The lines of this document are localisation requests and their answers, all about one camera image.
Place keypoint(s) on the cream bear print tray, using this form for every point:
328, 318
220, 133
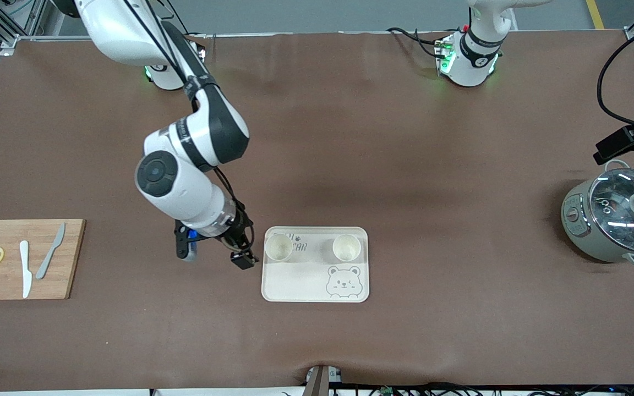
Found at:
306, 280

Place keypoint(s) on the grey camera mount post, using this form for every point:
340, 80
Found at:
320, 382

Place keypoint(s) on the bamboo cutting board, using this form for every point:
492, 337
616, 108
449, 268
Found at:
11, 236

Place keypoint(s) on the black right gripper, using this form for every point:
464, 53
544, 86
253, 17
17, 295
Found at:
239, 229

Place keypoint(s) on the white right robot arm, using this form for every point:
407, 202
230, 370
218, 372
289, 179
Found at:
185, 192

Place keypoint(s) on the glass pot lid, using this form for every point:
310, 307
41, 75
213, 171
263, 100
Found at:
619, 203

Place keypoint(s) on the grey plastic knife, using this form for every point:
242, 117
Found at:
48, 256

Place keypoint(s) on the white plastic knife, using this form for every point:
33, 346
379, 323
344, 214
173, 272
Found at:
25, 269

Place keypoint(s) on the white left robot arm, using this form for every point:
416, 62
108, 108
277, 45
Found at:
474, 55

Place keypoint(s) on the white IKEA cup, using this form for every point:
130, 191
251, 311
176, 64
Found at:
346, 248
279, 247

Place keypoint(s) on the grey-green electric cooking pot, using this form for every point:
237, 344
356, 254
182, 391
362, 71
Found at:
575, 228

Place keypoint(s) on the aluminium frame structure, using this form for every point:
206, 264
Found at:
14, 22

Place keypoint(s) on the brown table cover mat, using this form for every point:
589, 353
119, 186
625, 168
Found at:
372, 137

